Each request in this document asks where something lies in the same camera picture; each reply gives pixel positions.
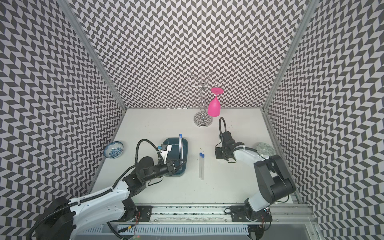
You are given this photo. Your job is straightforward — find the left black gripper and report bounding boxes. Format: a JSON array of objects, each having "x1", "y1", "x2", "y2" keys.
[{"x1": 143, "y1": 158, "x2": 187, "y2": 183}]

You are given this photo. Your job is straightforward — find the blue capped test tube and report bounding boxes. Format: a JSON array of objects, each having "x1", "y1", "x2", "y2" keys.
[
  {"x1": 199, "y1": 153, "x2": 203, "y2": 179},
  {"x1": 179, "y1": 134, "x2": 184, "y2": 165},
  {"x1": 201, "y1": 153, "x2": 205, "y2": 180}
]

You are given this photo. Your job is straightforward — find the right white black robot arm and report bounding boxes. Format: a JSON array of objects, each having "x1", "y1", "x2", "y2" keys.
[{"x1": 215, "y1": 131, "x2": 296, "y2": 222}]

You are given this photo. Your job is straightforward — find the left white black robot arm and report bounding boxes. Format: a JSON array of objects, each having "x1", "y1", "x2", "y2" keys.
[{"x1": 27, "y1": 157, "x2": 184, "y2": 240}]

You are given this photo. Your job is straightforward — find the teal rectangular plastic tray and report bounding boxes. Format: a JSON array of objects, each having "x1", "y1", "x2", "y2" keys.
[{"x1": 160, "y1": 137, "x2": 189, "y2": 177}]

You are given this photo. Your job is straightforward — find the blue patterned small bowl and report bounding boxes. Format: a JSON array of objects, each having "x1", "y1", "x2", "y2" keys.
[{"x1": 103, "y1": 141, "x2": 124, "y2": 159}]

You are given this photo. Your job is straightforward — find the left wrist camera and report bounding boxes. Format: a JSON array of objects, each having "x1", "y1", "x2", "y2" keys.
[{"x1": 158, "y1": 144, "x2": 172, "y2": 164}]

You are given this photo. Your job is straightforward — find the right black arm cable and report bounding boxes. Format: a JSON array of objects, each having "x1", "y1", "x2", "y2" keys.
[{"x1": 218, "y1": 116, "x2": 290, "y2": 203}]

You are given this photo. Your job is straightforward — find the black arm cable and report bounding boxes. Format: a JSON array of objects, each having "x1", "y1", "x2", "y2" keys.
[
  {"x1": 25, "y1": 138, "x2": 163, "y2": 240},
  {"x1": 218, "y1": 116, "x2": 290, "y2": 203}
]

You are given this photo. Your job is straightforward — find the chrome wire glass rack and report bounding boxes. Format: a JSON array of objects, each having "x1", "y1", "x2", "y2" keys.
[{"x1": 182, "y1": 72, "x2": 219, "y2": 128}]

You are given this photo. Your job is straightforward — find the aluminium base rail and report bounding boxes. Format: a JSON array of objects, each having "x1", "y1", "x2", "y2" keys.
[{"x1": 78, "y1": 204, "x2": 323, "y2": 240}]

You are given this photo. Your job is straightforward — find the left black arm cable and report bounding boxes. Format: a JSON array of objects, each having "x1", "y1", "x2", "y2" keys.
[{"x1": 25, "y1": 138, "x2": 163, "y2": 240}]

